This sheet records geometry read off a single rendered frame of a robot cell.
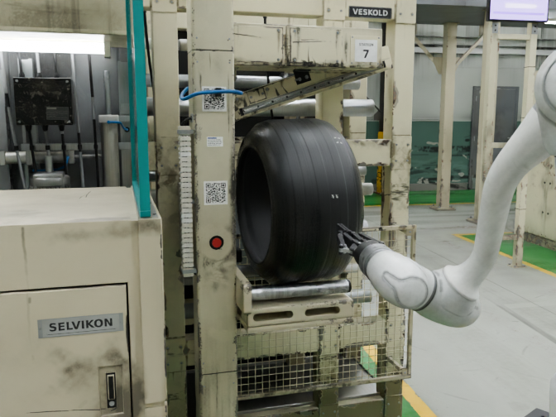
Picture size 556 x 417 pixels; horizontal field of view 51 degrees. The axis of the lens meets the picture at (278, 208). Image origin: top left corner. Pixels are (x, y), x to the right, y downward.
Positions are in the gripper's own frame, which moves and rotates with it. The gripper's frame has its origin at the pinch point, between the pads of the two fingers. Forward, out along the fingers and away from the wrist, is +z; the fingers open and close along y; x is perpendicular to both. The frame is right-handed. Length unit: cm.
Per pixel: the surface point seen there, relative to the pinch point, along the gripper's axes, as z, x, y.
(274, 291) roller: 19.2, 25.7, 14.1
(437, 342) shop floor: 155, 137, -137
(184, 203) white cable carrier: 32, -1, 41
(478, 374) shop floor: 106, 130, -134
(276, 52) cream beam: 63, -46, 4
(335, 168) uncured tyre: 16.9, -14.5, -3.0
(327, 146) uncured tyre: 22.5, -20.3, -2.0
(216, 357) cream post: 24, 50, 32
